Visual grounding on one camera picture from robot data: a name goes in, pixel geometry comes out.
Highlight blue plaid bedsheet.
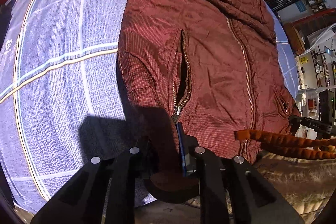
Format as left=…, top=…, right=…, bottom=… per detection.
left=0, top=0, right=300, bottom=214

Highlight orange braided cords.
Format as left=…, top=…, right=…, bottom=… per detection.
left=234, top=130, right=336, bottom=160

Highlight maroon padded jacket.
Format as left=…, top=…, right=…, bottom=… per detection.
left=117, top=0, right=301, bottom=203

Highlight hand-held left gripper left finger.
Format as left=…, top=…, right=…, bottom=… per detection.
left=30, top=135, right=158, bottom=224

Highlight white shelving unit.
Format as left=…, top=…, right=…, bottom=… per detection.
left=296, top=27, right=336, bottom=119

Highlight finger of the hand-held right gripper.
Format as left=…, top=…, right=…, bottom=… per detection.
left=289, top=114, right=305, bottom=132

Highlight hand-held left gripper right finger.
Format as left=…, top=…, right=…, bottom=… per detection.
left=176, top=122, right=305, bottom=224

